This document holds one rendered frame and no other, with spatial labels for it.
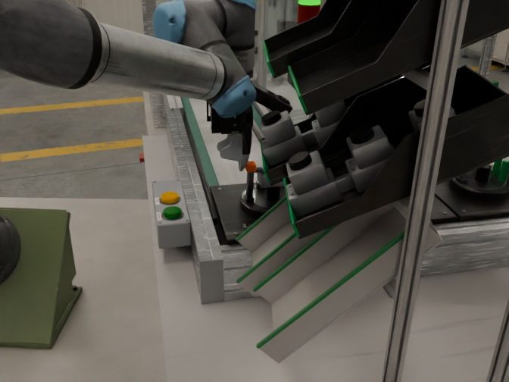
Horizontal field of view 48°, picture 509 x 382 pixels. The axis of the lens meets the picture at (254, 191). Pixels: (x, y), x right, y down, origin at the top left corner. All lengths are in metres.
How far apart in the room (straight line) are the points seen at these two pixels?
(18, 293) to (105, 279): 0.20
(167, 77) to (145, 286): 0.52
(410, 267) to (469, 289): 0.55
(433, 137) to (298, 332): 0.32
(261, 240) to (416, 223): 0.40
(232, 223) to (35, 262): 0.38
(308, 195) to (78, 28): 0.33
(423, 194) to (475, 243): 0.61
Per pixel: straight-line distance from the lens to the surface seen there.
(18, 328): 1.09
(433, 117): 0.63
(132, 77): 0.75
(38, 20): 0.65
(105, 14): 6.33
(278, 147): 0.86
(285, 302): 0.89
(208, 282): 1.09
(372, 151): 0.71
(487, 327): 1.16
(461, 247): 1.26
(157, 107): 1.97
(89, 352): 1.06
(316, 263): 0.87
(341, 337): 1.06
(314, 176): 0.71
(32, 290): 1.09
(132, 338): 1.07
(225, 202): 1.24
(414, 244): 0.70
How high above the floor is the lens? 1.55
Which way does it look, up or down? 27 degrees down
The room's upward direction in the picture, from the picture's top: 1 degrees clockwise
